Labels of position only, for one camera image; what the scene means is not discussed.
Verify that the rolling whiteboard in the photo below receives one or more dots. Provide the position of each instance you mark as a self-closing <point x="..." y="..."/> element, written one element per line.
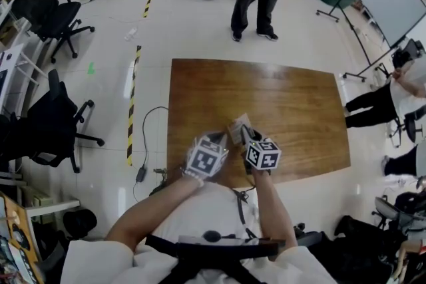
<point x="389" y="0"/>

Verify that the gray office chair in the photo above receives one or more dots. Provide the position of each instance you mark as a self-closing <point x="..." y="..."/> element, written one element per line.
<point x="399" y="213"/>

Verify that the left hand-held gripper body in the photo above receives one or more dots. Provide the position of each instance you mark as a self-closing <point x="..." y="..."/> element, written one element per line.
<point x="204" y="159"/>

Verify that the black power adapter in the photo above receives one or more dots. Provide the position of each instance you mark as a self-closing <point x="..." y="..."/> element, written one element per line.
<point x="141" y="174"/>

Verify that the small white power strip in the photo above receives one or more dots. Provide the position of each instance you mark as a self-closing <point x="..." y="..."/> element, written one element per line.
<point x="131" y="34"/>

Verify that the person's right forearm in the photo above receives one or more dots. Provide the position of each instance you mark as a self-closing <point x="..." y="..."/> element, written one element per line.
<point x="273" y="209"/>

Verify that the wooden table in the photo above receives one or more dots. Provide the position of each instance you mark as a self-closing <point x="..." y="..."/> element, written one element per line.
<point x="283" y="99"/>

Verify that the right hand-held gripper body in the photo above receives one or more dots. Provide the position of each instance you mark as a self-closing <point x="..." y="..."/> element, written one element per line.
<point x="263" y="156"/>

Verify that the black chest harness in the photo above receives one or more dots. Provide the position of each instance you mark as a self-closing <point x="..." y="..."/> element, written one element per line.
<point x="226" y="251"/>

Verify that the black office chair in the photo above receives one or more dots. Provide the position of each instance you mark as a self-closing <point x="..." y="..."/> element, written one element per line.
<point x="43" y="6"/>
<point x="404" y="56"/>
<point x="46" y="123"/>
<point x="411" y="129"/>

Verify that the black clip microphone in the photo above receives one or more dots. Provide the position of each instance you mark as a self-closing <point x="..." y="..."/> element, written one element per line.
<point x="211" y="236"/>

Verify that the person's white shirt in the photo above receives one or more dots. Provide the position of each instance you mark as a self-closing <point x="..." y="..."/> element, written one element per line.
<point x="206" y="209"/>

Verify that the person's left forearm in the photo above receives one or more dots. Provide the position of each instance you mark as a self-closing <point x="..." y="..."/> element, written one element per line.
<point x="149" y="219"/>

